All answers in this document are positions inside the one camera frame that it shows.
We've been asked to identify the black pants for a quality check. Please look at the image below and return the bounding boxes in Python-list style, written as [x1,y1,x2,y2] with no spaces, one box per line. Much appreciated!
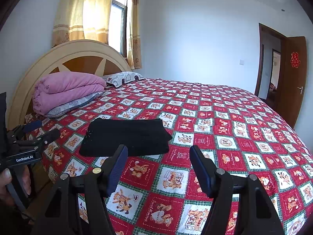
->
[79,118,172,157]

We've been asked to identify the person's left hand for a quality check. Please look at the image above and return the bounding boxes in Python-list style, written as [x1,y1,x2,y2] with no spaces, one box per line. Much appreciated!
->
[0,167,32,208]

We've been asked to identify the grey patterned pillow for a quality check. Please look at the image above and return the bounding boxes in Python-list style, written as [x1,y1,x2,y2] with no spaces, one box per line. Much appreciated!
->
[43,92,103,118]

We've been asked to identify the pink folded quilt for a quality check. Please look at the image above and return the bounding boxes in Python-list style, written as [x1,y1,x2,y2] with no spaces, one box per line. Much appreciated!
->
[32,72,107,115]

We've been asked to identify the red checkered cartoon bedspread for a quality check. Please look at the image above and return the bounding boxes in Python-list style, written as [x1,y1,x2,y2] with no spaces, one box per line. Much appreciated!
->
[28,79,312,234]

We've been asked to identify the cream and brown headboard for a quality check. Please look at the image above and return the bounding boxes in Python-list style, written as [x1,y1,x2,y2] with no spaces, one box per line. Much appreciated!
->
[7,40,131,129]

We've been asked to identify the white patterned pillow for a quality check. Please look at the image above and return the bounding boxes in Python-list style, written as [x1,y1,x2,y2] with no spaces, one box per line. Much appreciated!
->
[102,71,145,88]

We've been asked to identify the brown wooden door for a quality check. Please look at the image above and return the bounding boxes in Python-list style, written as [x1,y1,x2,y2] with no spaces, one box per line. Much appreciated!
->
[276,36,307,128]

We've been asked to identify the yellow right curtain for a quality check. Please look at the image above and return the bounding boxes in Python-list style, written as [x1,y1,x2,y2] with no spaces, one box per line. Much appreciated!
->
[126,0,142,70]

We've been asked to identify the yellow curtain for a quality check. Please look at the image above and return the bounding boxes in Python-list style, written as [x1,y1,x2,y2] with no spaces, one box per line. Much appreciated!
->
[52,0,112,47]
[126,0,142,70]

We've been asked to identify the yellow left curtain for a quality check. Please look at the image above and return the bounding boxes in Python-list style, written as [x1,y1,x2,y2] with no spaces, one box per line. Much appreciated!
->
[52,0,112,47]

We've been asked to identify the red double happiness decoration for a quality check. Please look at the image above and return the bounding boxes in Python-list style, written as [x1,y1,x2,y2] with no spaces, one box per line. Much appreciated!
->
[290,52,301,69]

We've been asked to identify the window with dark frame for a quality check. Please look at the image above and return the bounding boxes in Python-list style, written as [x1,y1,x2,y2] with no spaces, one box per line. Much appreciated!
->
[108,0,127,58]

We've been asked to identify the dark brown door frame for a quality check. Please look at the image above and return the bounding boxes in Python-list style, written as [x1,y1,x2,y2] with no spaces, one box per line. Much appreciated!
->
[255,23,286,108]

